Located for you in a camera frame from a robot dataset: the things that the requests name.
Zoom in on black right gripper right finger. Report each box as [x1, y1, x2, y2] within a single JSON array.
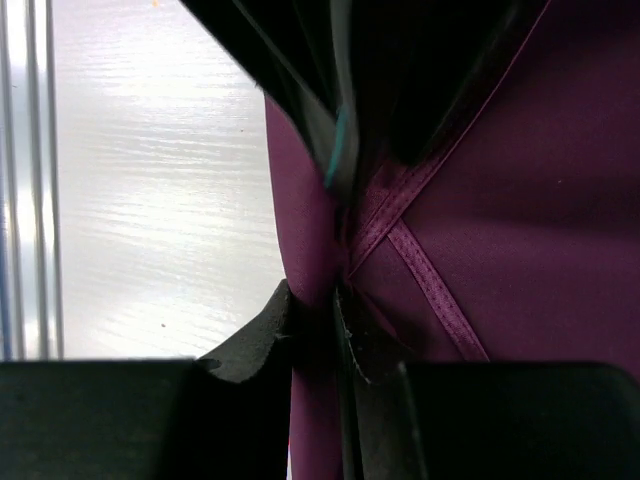
[[333, 288, 639, 479]]

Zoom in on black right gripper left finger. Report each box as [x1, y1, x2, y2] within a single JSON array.
[[1, 283, 292, 479]]

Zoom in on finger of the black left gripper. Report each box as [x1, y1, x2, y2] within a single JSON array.
[[351, 1, 545, 165], [184, 0, 360, 200]]

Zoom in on knife with teal handle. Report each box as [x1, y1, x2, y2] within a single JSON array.
[[323, 104, 348, 190]]

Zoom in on purple cloth napkin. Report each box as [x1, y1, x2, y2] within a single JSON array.
[[263, 0, 640, 480]]

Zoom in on aluminium front rail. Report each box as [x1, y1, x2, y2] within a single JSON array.
[[1, 0, 64, 361]]

